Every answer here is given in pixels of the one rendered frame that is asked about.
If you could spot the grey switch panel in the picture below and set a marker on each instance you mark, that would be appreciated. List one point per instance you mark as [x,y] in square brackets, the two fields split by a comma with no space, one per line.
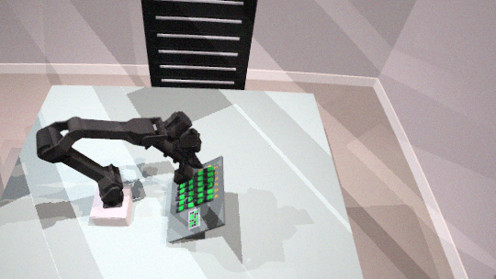
[198,206]

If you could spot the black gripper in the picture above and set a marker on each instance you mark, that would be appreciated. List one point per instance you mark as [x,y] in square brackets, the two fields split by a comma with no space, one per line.
[186,164]

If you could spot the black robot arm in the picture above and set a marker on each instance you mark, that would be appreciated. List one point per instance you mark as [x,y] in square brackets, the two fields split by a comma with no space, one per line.
[53,147]

